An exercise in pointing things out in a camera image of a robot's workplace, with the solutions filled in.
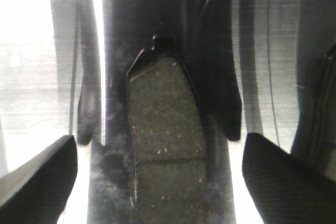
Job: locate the brake pad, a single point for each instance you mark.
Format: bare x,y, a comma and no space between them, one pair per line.
168,138

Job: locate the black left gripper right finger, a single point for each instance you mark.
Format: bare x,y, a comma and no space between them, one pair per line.
284,189

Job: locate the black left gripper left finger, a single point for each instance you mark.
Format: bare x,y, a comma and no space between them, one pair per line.
37,192

